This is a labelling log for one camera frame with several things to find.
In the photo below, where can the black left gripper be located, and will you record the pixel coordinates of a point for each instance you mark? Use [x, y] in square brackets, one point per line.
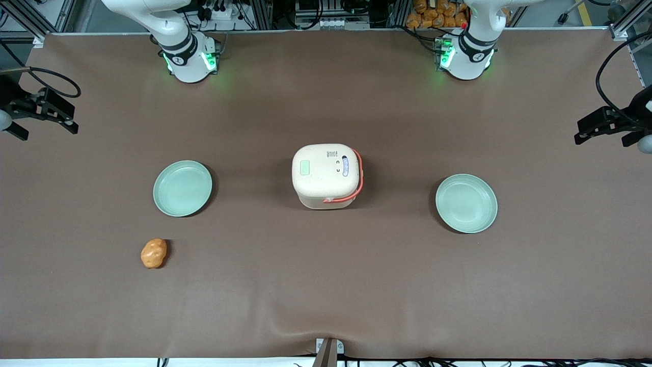
[636, 113]

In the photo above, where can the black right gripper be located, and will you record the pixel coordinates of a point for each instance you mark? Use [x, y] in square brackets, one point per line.
[10, 99]

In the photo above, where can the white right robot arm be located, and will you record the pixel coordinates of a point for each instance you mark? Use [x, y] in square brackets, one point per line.
[188, 63]

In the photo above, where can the pale green round plate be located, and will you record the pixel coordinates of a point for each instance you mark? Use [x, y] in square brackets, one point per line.
[182, 188]
[466, 203]

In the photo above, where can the orange toy potato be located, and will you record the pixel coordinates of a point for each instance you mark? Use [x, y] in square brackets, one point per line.
[154, 253]

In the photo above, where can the white power strip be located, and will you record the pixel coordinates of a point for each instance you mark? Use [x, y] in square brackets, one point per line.
[221, 12]

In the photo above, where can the bag of orange toy food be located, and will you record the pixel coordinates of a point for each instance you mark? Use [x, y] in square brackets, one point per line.
[433, 15]

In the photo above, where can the brown table cover mat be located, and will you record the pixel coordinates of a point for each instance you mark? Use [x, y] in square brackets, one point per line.
[326, 285]

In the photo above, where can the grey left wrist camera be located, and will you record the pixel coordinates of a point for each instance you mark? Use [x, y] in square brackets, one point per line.
[646, 143]

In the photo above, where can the aluminium frame post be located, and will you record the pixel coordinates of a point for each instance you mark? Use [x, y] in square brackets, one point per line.
[28, 20]
[624, 23]

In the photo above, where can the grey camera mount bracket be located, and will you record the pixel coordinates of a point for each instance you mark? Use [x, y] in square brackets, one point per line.
[328, 351]

